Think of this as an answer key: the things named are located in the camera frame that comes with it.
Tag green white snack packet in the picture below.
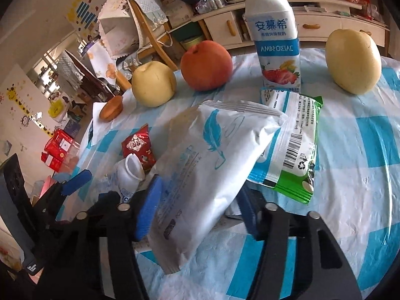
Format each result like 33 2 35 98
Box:
248 88 323 204

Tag white feather wipes pack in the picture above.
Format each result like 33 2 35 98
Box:
148 100 288 274

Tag red gift boxes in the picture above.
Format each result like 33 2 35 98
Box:
41 129 75 174

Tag blue white checkered tablecloth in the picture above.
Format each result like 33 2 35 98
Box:
55 48 400 300

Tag yellow plastic bag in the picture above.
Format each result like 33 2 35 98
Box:
47 99 65 119

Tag small red snack wrapper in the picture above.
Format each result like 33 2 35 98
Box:
121 124 156 174

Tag dark wooden chair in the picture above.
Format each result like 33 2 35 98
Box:
56 49 114 102

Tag yellow pear left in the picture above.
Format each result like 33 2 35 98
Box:
131 61 176 108

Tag yellow pear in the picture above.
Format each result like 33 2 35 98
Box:
325 29 382 95
131 61 176 108

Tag yellow pear right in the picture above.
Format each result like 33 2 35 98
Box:
325 29 382 95

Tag red orange apple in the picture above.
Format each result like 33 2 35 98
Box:
180 40 233 92

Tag wooden chair with covers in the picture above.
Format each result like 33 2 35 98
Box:
98 0 178 71

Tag green waste basket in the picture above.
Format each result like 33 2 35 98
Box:
180 35 204 51

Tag white Ambrosial yogurt bottle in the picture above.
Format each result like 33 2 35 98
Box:
244 0 301 92

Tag white TV cabinet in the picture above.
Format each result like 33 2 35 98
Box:
191 0 390 54

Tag giraffe height wall sticker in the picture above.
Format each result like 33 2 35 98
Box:
7 84 54 137

